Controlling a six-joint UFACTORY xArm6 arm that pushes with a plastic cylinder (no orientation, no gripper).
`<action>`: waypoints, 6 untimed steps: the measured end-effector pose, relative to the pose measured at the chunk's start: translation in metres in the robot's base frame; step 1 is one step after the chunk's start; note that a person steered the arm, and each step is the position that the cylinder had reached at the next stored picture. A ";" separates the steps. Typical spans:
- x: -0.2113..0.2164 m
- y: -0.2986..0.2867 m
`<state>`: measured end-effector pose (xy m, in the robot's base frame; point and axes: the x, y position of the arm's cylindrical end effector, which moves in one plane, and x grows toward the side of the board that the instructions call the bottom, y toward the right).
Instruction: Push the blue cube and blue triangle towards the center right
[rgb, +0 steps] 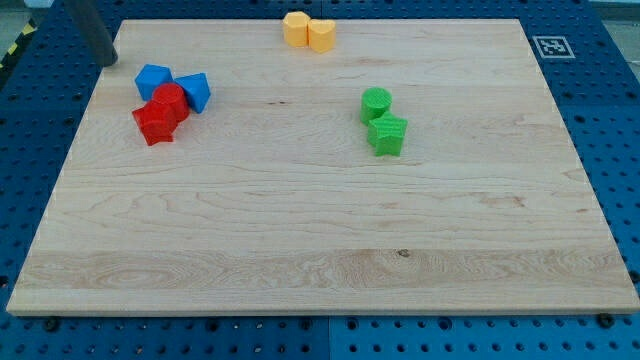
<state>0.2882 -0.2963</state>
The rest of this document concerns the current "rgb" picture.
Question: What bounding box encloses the blue triangle block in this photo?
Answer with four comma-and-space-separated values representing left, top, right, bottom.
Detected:
174, 73, 211, 113

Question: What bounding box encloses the blue cube block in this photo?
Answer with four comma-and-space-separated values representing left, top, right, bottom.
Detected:
134, 64, 173, 101

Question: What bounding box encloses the green star block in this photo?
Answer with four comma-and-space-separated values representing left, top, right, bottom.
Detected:
367, 112, 408, 156

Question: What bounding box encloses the green cylinder block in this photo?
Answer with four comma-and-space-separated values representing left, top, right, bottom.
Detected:
360, 87, 392, 125

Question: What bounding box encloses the wooden board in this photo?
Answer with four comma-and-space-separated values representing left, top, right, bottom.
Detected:
7, 19, 639, 317

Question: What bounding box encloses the yellow heart block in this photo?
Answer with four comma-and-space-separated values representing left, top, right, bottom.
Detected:
307, 19, 336, 53

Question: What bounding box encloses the yellow hexagon block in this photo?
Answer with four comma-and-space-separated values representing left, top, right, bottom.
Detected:
282, 11, 311, 47

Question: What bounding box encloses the red star block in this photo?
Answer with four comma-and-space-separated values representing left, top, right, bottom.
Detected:
132, 100, 177, 146

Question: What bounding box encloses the red cylinder block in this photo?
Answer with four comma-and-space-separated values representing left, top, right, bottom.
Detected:
152, 83, 190, 123

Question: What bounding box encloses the white fiducial marker tag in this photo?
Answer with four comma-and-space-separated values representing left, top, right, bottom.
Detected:
533, 35, 575, 59

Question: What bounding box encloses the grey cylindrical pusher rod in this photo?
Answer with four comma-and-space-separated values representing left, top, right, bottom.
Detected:
64, 0, 118, 67

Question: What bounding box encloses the black yellow hazard tape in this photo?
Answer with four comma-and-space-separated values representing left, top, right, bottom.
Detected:
1, 18, 38, 72

